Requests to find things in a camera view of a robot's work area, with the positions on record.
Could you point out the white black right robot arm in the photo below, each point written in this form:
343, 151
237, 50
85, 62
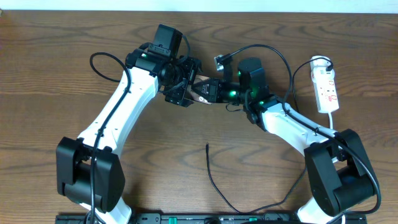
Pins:
342, 181

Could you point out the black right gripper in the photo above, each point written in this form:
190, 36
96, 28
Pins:
214, 89

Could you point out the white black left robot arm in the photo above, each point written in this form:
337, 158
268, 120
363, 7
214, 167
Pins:
89, 170

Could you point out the white power strip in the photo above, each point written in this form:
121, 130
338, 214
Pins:
325, 90

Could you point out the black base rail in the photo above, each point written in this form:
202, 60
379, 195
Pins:
156, 218

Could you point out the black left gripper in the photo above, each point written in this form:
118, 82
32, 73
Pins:
193, 65

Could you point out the Galaxy S25 Ultra smartphone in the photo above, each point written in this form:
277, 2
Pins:
203, 90

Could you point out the white USB charger adapter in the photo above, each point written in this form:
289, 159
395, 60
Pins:
321, 66

